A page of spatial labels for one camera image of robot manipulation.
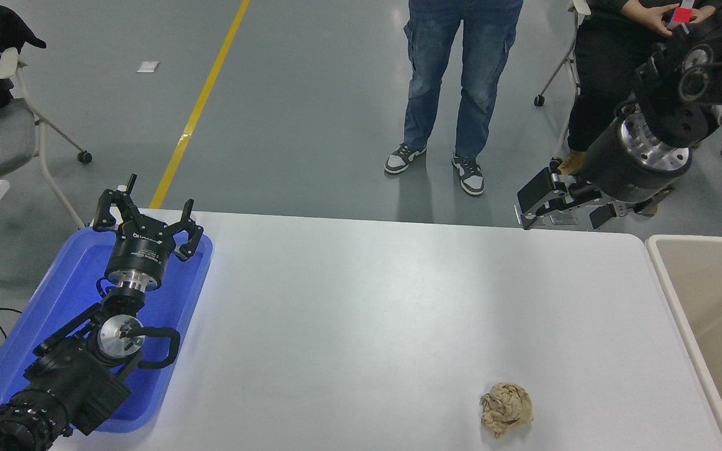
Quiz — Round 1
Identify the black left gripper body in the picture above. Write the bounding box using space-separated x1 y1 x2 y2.
105 227 174 282

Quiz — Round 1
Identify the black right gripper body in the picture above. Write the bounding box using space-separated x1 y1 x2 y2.
577 118 693 205

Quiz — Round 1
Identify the tan paper ball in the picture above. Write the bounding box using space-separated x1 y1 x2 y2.
479 383 534 440

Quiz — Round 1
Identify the person's right hand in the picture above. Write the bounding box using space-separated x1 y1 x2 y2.
620 0 676 38

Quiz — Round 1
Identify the person's left hand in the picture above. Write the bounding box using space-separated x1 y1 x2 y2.
681 5 718 26

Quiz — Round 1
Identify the blue plastic tray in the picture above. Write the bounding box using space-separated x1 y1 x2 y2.
0 224 214 434

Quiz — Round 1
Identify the large pale bin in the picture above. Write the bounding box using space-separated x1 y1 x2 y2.
645 234 722 451

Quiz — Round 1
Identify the white framed wheeled chair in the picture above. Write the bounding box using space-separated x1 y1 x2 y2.
533 0 592 171

